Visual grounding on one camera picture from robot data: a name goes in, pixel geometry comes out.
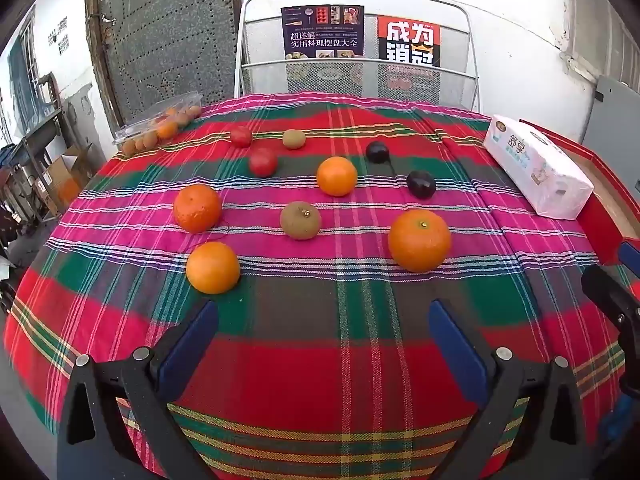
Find white metal mesh rack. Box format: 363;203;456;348
234;0;482;111

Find metal shelf cart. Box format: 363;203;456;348
0;72;68;223

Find wall notice stickers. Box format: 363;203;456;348
47;16;69;54

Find person's right hand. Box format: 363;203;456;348
599;394;640;461

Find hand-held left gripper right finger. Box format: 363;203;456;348
428;299;588;480

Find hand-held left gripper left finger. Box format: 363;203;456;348
56;300;221;480

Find dark cookbook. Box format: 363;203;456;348
281;5;365;93

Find pile of small brown fruits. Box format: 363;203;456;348
121;105;201;157

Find grey plastic panel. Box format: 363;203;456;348
580;75;640;161

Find barred window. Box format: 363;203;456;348
570;0;640;93

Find studded metal door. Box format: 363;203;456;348
85;0;238;133

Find plaid tablecloth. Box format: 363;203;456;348
2;92;631;480

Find dark rough-skinned tangerine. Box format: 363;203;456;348
173;183;223;234

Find white tissue pack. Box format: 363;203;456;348
482;114;595;220

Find red cardboard box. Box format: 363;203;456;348
520;119;640;266

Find open cardboard box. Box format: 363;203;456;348
42;144;94;196

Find clear plastic container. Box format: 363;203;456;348
112;91;203;157

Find large orange with stem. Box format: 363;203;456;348
387;208;453;274

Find red and black book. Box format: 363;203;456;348
376;15;442;103

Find large brown kiwi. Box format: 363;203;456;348
279;201;322;241

